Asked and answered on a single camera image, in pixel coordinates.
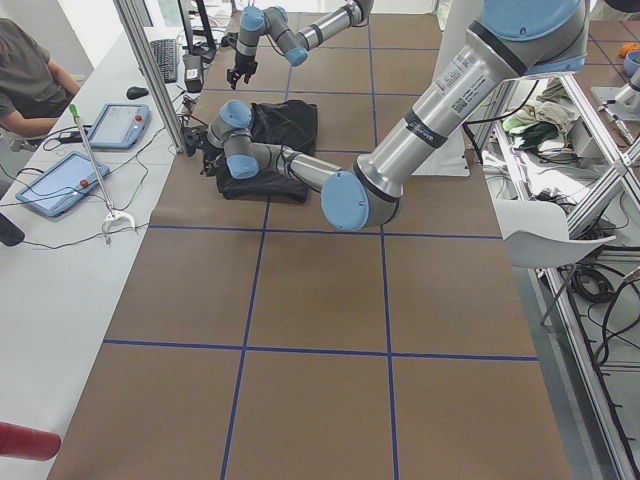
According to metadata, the black printed t-shirt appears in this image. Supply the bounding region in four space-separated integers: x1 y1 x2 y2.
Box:
207 100 319 204

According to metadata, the red cylinder bottle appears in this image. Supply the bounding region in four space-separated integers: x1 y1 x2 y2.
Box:
1 422 61 461

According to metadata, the seated person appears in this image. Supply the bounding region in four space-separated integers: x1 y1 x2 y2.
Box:
1 18 80 138

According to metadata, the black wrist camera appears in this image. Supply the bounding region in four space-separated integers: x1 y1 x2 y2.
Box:
181 127 206 157
220 32 238 49

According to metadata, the black keyboard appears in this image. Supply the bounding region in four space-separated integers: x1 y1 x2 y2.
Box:
149 39 178 83

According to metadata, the black computer mouse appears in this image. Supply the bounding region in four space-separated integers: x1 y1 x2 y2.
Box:
126 86 149 100

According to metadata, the white plastic chair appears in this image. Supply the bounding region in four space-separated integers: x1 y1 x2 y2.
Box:
493 199 616 269

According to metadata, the aluminium camera post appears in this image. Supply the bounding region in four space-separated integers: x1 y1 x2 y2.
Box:
113 0 185 153

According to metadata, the blue teach pendant near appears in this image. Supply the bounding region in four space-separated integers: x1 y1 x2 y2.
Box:
15 151 98 218

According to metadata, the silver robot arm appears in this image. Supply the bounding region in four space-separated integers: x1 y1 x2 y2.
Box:
226 0 373 90
202 0 590 231

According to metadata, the reacher grabber stick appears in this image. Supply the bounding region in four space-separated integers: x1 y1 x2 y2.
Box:
69 103 136 245

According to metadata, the blue teach pendant far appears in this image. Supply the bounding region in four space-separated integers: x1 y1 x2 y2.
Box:
88 103 151 150

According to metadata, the blue teach pendant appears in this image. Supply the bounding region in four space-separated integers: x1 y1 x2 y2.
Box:
88 103 151 150
15 151 98 218

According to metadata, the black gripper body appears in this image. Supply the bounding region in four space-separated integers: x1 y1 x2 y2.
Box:
200 147 228 176
226 52 258 90

